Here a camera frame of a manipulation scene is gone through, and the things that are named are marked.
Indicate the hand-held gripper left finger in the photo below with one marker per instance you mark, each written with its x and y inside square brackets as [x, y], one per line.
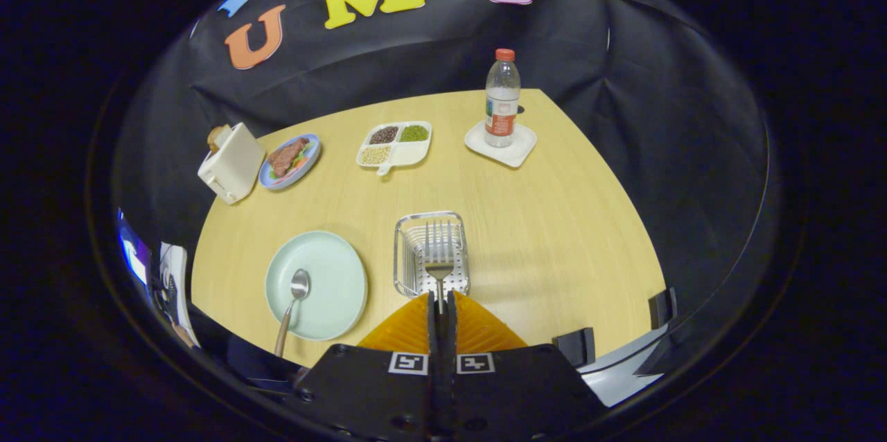
[433, 341]

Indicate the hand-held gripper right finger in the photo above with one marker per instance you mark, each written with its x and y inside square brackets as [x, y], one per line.
[451, 341]

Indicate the light green plate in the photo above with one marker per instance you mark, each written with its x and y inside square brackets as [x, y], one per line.
[332, 276]

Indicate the black rectangular block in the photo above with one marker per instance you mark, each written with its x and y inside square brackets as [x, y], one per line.
[575, 346]
[662, 308]

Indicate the white divided tray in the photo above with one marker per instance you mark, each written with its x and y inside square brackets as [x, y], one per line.
[409, 153]

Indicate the person's dark clothed leg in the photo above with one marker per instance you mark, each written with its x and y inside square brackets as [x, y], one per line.
[242, 359]

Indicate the pile of yellow beans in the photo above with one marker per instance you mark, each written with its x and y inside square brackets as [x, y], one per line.
[375, 155]

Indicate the white square coaster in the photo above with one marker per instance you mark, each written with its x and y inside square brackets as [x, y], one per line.
[516, 151]

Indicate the pile of green beans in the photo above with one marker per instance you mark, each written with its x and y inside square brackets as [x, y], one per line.
[414, 133]

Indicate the pile of dark red beans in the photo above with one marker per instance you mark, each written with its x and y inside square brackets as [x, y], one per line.
[383, 135]

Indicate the green and orange vegetables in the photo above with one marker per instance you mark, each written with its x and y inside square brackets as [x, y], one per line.
[300, 163]

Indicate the blue plate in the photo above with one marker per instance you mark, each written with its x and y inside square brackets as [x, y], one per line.
[274, 182]

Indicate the brown steak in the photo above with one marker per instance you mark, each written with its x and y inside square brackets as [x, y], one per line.
[285, 158]

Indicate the clear plastic water bottle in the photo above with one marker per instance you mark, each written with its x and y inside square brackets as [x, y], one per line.
[502, 102]

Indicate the white side desk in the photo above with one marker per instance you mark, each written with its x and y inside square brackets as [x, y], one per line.
[179, 258]

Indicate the white toaster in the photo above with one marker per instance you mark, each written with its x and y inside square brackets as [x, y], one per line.
[232, 165]

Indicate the black keyboard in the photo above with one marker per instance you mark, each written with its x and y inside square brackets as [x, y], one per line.
[169, 296]

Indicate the black backdrop cloth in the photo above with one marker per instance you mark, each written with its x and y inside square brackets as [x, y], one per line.
[416, 54]

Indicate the brown toast slice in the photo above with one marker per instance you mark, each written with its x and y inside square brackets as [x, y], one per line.
[216, 137]

